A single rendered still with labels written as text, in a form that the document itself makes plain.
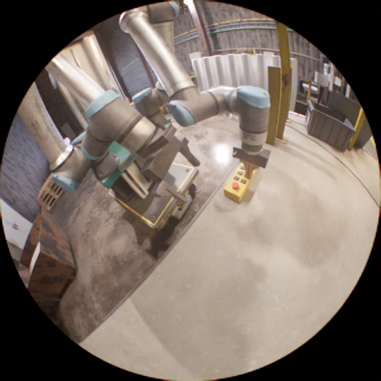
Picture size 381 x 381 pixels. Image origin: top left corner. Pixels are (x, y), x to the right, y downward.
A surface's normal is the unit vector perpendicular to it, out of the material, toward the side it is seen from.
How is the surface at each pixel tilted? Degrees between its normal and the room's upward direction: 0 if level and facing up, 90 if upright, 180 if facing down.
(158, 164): 67
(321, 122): 90
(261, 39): 90
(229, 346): 0
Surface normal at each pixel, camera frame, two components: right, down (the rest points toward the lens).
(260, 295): -0.24, -0.57
